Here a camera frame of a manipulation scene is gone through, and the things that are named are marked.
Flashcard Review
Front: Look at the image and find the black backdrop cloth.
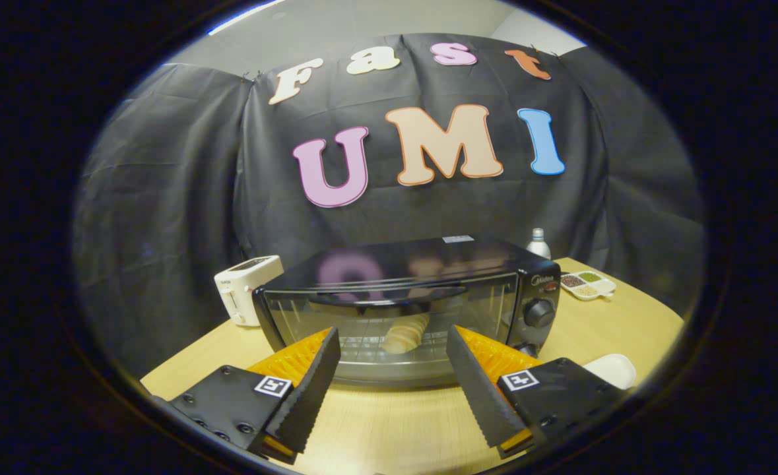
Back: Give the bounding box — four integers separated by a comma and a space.
72, 33, 707, 380

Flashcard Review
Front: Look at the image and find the ridged bread roll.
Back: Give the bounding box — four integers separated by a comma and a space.
381, 313, 432, 356

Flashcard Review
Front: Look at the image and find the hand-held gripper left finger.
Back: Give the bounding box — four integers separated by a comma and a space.
151, 328, 342, 466

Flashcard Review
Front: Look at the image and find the white pop-up toaster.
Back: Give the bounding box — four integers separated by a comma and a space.
214, 255, 285, 328

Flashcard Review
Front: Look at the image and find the silver bottle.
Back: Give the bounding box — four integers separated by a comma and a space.
526, 228, 552, 261

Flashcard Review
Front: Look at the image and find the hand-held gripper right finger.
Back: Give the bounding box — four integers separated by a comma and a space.
445, 325, 628, 461

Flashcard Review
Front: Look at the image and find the white divided condiment dish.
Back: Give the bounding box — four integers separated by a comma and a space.
560, 270, 618, 302

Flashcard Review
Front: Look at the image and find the white oval plate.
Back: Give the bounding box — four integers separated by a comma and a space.
583, 354, 637, 391

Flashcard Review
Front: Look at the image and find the black toaster oven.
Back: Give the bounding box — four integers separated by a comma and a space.
251, 236, 562, 389

